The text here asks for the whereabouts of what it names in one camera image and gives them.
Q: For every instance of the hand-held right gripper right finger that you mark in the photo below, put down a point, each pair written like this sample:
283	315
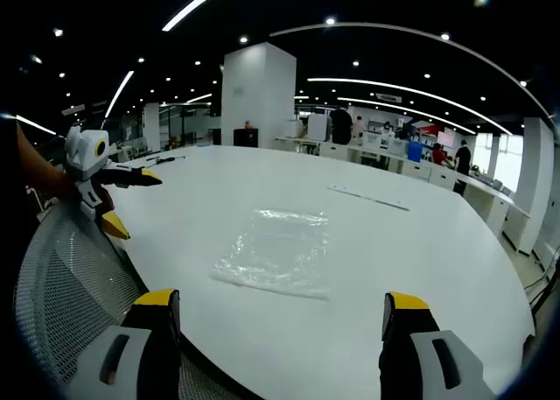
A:
415	365

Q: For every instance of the grey mesh office chair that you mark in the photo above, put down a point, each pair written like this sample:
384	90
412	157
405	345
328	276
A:
74	277

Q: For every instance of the blue box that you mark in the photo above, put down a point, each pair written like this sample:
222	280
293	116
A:
415	150

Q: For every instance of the white flat strip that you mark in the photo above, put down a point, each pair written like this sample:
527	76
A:
372	197

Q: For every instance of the black cabinet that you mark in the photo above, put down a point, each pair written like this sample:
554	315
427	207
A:
246	137

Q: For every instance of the clear plastic food packaging bag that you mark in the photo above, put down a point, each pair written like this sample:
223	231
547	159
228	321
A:
275	255

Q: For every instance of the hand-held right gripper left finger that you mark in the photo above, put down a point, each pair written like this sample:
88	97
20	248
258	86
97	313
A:
144	360

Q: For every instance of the white box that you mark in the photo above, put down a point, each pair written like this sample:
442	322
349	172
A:
318	126

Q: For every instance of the white office desk row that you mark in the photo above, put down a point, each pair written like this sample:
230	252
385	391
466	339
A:
437	177

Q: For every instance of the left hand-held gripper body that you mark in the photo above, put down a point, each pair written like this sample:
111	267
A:
85	155

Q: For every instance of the white square pillar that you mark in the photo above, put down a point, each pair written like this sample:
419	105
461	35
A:
258	93

